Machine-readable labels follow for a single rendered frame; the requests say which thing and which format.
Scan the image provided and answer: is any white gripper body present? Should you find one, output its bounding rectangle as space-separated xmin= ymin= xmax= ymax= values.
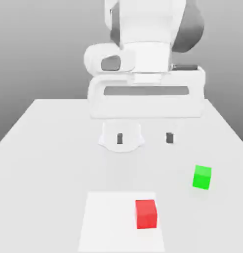
xmin=87 ymin=66 xmax=206 ymax=120

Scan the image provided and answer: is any small green cube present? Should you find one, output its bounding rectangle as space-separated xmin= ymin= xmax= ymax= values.
xmin=192 ymin=165 xmax=212 ymax=190

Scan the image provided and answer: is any small red cube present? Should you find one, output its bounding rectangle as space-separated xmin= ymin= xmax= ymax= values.
xmin=135 ymin=199 xmax=158 ymax=230

